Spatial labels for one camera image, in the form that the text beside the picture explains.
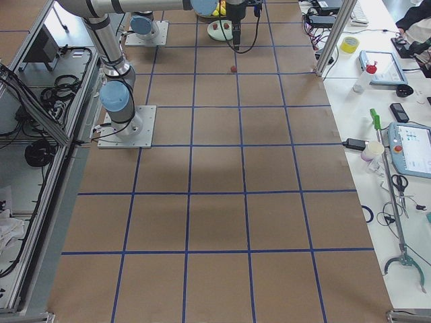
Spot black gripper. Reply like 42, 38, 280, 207
226, 0, 247, 50

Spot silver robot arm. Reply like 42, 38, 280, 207
59, 1, 222, 135

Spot pale green round plate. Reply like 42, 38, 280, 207
207, 20, 232, 42

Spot yellow banana bunch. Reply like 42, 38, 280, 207
211, 0, 226, 17

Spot yellow tape roll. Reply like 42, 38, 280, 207
339, 36, 360, 54

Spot clear plastic bottle red cap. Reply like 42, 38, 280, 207
352, 61, 377, 94

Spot blue teach pendant far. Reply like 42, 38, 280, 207
358, 50, 408, 86

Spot blue teach pendant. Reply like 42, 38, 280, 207
387, 122, 430, 178
358, 50, 408, 86

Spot black small bowl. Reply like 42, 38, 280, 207
395, 84, 414, 98

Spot white paper cup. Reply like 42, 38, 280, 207
360, 141, 385, 162

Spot blue teach pendant near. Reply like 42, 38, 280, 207
387, 122, 430, 178

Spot black scissors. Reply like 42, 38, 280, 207
391, 174, 409, 218

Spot long reach grabber tool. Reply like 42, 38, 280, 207
369, 108, 426, 294

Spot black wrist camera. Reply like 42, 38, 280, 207
253, 0, 263, 18

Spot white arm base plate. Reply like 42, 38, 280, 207
97, 106, 156, 149
125, 18, 169, 47

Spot aluminium frame post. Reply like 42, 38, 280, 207
315, 0, 356, 77

